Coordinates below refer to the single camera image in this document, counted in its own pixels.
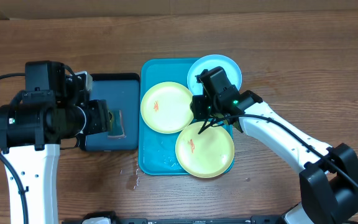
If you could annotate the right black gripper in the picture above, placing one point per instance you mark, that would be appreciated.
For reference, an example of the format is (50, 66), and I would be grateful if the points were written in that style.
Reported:
(202, 107)

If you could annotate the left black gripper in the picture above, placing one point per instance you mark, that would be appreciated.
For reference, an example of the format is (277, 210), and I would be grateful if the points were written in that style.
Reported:
(101, 117)

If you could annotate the green sponge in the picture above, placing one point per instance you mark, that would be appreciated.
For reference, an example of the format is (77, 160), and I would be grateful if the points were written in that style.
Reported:
(117, 125)

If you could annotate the yellow plate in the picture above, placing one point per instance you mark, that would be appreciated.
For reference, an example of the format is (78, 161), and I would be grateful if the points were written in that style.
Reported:
(207, 154)
(165, 108)

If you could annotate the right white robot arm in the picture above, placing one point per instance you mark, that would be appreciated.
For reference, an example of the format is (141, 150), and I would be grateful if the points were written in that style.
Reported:
(328, 175)

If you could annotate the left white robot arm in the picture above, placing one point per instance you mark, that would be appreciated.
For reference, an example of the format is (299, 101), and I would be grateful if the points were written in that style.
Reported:
(32, 127)

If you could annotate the black water tray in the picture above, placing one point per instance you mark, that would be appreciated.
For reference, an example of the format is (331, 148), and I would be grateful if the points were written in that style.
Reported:
(121, 92)

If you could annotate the teal plastic tray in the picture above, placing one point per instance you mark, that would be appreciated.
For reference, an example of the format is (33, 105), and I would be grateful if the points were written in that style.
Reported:
(156, 150)

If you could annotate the light blue plate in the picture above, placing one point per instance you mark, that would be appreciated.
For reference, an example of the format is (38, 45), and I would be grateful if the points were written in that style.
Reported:
(209, 62)

